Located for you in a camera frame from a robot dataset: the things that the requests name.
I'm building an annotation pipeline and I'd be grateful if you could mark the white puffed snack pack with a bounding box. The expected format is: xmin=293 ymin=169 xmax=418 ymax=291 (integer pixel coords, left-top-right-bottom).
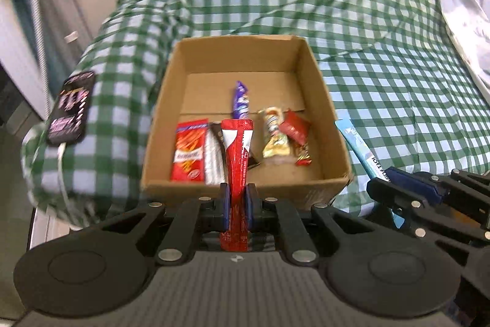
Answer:
xmin=205 ymin=126 xmax=227 ymax=185

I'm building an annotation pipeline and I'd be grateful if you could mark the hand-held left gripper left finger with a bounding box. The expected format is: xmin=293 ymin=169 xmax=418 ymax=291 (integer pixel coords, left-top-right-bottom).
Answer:
xmin=82 ymin=183 xmax=231 ymax=266

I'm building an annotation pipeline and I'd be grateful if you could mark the small red snack packet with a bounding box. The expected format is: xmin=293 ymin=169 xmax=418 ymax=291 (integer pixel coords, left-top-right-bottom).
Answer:
xmin=279 ymin=110 xmax=311 ymax=144

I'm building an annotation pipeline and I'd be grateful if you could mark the white cabinet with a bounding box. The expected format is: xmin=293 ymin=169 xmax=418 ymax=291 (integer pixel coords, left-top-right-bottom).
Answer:
xmin=0 ymin=0 xmax=47 ymax=121

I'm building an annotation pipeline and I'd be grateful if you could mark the red pretzel stick packet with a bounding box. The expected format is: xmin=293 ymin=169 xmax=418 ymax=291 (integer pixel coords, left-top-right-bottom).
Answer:
xmin=169 ymin=119 xmax=209 ymax=183

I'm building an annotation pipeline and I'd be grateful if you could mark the small red gold candy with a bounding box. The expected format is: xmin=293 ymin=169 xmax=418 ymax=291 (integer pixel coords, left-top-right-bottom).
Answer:
xmin=293 ymin=141 xmax=312 ymax=167

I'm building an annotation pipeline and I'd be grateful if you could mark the long red snack stick packet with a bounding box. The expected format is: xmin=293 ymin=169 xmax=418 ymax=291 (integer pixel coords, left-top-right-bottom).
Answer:
xmin=219 ymin=118 xmax=255 ymax=253

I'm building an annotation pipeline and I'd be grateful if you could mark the green checked blanket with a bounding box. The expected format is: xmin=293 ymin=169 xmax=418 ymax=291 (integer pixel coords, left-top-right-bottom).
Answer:
xmin=21 ymin=0 xmax=490 ymax=228

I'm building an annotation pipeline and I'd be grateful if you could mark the black smartphone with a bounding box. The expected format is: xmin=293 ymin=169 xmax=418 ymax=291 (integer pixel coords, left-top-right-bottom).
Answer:
xmin=46 ymin=71 xmax=96 ymax=147

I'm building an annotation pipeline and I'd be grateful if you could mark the light blue snack packet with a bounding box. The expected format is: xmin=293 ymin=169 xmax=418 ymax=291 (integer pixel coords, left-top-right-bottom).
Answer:
xmin=335 ymin=119 xmax=406 ymax=230

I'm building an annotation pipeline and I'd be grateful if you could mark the cardboard box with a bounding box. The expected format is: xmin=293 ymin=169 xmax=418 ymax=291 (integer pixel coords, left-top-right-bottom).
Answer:
xmin=140 ymin=35 xmax=355 ymax=211

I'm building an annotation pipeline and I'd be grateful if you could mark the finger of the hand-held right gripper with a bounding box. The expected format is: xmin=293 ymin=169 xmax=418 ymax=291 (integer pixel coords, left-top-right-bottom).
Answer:
xmin=367 ymin=178 xmax=490 ymax=255
xmin=385 ymin=166 xmax=490 ymax=230

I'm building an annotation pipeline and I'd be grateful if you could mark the yellow gold snack packet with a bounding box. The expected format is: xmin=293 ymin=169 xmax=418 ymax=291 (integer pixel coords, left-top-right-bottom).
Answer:
xmin=257 ymin=107 xmax=293 ymax=159

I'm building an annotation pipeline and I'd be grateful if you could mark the white ribbed hose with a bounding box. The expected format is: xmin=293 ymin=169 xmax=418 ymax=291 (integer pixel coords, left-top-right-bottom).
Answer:
xmin=28 ymin=0 xmax=52 ymax=117

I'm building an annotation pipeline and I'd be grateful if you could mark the white plastic bag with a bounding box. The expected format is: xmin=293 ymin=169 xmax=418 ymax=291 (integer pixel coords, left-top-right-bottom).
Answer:
xmin=417 ymin=0 xmax=490 ymax=103

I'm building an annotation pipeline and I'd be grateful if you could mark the dark brown snack packet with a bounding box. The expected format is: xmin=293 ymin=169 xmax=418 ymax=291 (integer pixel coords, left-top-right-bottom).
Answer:
xmin=210 ymin=121 xmax=262 ymax=170

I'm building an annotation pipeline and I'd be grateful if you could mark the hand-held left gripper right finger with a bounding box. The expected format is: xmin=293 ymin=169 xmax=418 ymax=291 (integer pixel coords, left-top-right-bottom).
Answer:
xmin=246 ymin=182 xmax=383 ymax=266

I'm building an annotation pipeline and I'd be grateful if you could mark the purple snack packet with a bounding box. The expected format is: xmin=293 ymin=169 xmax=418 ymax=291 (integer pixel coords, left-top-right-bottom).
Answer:
xmin=231 ymin=80 xmax=251 ymax=121

